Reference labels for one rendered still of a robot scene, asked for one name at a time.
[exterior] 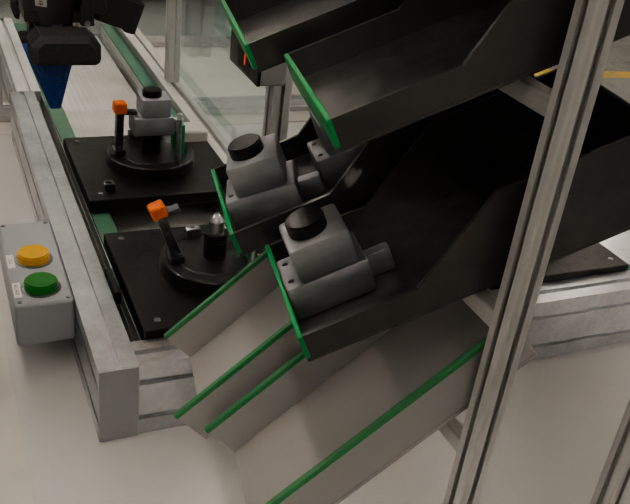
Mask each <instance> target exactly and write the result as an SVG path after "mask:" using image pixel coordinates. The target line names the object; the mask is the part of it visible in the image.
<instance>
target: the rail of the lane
mask: <svg viewBox="0 0 630 504"><path fill-rule="evenodd" d="M9 100H10V105H11V106H10V116H11V127H12V130H11V131H12V142H13V145H14V148H15V152H16V155H17V159H18V162H19V166H20V169H21V173H22V176H23V180H24V183H25V187H26V190H27V194H28V197H29V201H30V204H31V207H32V211H33V214H34V218H35V221H36V222H42V221H49V222H50V224H51V227H52V231H53V234H54V237H55V240H56V243H57V246H58V250H59V253H60V256H61V259H62V262H63V265H64V269H65V272H66V275H67V278H68V281H69V284H70V288H71V291H72V294H73V297H74V300H75V334H76V335H75V338H73V339H70V343H71V346H72V350H73V353H74V357H75V360H76V364H77V367H78V371H79V374H80V377H81V381H82V384H83V388H84V391H85V395H86V398H87V402H88V405H89V409H90V412H91V416H92V419H93V423H94V426H95V430H96V433H97V436H98V440H99V442H105V441H110V440H116V439H121V438H126V437H132V436H137V435H138V433H139V375H140V367H139V363H138V361H137V358H136V355H135V353H134V350H133V348H132V345H131V342H130V340H129V337H128V335H127V332H126V329H125V327H124V324H123V322H122V319H121V316H120V314H119V311H118V309H117V306H116V304H121V302H122V292H121V290H120V287H119V285H118V282H117V280H116V277H115V275H114V272H113V270H112V268H108V269H105V275H104V272H103V270H102V267H101V264H100V262H99V259H98V257H97V254H96V251H95V249H94V246H93V244H92V241H91V238H90V236H89V233H88V231H87V228H86V225H85V223H84V220H83V218H82V215H81V212H80V210H79V207H78V205H77V202H76V199H75V197H74V194H73V192H72V189H71V186H70V184H69V181H68V179H67V176H66V173H65V171H64V168H63V166H62V163H61V161H60V158H59V155H58V153H57V150H56V148H55V145H54V142H53V140H52V137H51V135H50V132H49V129H48V127H47V124H46V122H45V119H44V116H43V114H42V111H41V109H40V106H39V103H38V101H37V98H36V96H35V93H34V91H24V94H20V92H19V91H9Z"/></svg>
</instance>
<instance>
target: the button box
mask: <svg viewBox="0 0 630 504"><path fill-rule="evenodd" d="M27 245H41V246H44V247H46V248H47V249H48V250H49V252H50V259H49V261H48V262H46V263H45V264H42V265H38V266H26V265H23V264H21V263H19V262H18V260H17V252H18V250H19V249H21V248H22V247H24V246H27ZM0 262H1V267H2V272H3V277H4V282H5V287H6V292H7V297H8V302H9V307H10V311H11V316H12V321H13V326H14V331H15V336H16V341H17V344H18V345H19V346H23V345H30V344H37V343H44V342H51V341H59V340H66V339H73V338H75V335H76V334H75V300H74V297H73V294H72V291H71V288H70V284H69V281H68V278H67V275H66V272H65V269H64V265H63V262H62V259H61V256H60V253H59V250H58V246H57V243H56V240H55V237H54V234H53V231H52V227H51V224H50V222H49V221H42V222H30V223H18V224H6V225H4V224H2V225H0ZM36 272H48V273H51V274H53V275H55V276H56V277H57V279H58V288H57V289H56V290H55V291H54V292H52V293H50V294H46V295H33V294H30V293H28V292H26V291H25V289H24V279H25V278H26V277H27V276H28V275H30V274H32V273H36Z"/></svg>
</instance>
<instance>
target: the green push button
mask: <svg viewBox="0 0 630 504"><path fill-rule="evenodd" d="M57 288H58V279H57V277H56V276H55V275H53V274H51V273H48V272H36V273H32V274H30V275H28V276H27V277H26V278H25V279H24V289H25V291H26V292H28V293H30V294H33V295H46V294H50V293H52V292H54V291H55V290H56V289H57Z"/></svg>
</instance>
